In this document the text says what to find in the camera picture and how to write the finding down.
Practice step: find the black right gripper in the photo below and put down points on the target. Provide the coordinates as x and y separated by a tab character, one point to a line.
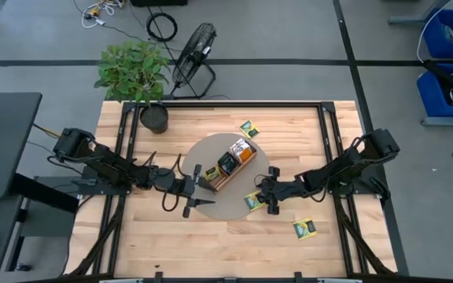
283	190

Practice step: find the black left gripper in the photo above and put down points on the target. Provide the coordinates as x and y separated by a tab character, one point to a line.
189	186

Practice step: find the green and yellow tea packet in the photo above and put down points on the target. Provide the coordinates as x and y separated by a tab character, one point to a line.
252	202
249	129
305	228
212	172

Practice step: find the wooden three-compartment organizer box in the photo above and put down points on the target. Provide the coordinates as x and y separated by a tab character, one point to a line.
245	164

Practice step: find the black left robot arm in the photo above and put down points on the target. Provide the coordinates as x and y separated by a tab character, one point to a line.
108	165

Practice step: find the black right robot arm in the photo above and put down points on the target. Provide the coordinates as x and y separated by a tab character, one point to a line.
348	161

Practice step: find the round grey mat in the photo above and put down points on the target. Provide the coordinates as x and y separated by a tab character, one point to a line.
226	204

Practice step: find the black floor fan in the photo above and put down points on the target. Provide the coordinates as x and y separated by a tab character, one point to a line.
197	55

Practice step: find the green potted plant black pot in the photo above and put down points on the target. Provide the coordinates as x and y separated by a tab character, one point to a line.
132	70

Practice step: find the black desk foot bar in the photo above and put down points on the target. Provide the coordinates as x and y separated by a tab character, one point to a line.
41	192

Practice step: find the blue storage bin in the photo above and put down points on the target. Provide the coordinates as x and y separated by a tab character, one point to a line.
435	35
431	98

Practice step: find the black box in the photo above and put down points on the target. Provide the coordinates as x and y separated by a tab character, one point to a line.
159	2

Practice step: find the grey bin stand base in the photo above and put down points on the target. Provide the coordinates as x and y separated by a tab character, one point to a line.
446	121

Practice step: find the black desk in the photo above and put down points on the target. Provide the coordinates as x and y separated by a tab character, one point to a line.
6	149

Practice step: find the dark grey desk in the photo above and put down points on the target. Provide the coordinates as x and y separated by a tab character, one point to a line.
2	220

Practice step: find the grey metal stand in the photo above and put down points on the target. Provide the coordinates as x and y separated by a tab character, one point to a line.
407	19

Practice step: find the black aluminium table frame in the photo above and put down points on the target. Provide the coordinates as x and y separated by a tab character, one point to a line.
250	104

